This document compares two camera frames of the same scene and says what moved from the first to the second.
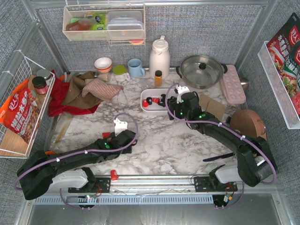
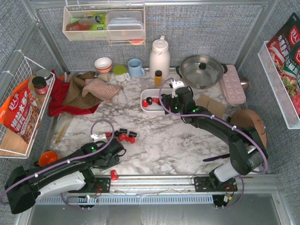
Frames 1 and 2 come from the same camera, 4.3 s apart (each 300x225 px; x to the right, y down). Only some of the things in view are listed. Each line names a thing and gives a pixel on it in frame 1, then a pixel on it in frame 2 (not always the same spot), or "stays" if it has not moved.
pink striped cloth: (101, 90) stays
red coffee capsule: (145, 103) stays
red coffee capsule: (156, 100) stays
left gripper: (129, 137) → (116, 148)
